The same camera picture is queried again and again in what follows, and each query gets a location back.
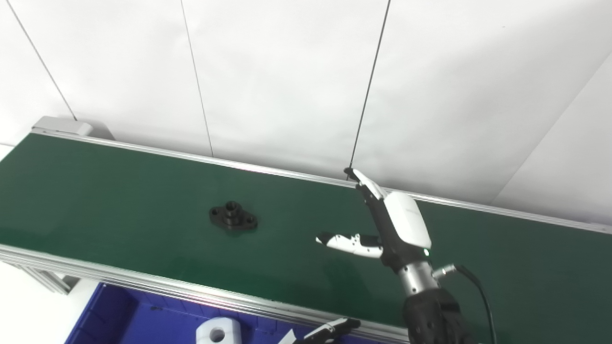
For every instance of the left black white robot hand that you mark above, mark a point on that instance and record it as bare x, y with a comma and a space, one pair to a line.
330, 329

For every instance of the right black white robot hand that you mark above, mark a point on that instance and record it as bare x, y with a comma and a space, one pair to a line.
404, 224

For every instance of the black flanged metal part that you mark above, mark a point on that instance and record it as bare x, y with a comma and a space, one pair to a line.
233, 218

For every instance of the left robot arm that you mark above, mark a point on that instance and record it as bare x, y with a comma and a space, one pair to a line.
432, 315

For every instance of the white block part with hole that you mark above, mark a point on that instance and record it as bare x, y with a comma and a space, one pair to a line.
217, 332

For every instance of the blue plastic bin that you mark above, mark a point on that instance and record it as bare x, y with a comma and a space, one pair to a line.
143, 325

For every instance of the green conveyor belt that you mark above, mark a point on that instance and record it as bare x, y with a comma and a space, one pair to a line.
143, 283
119, 200

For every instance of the grey conveyor end housing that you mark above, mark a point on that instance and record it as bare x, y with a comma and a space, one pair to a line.
62, 126

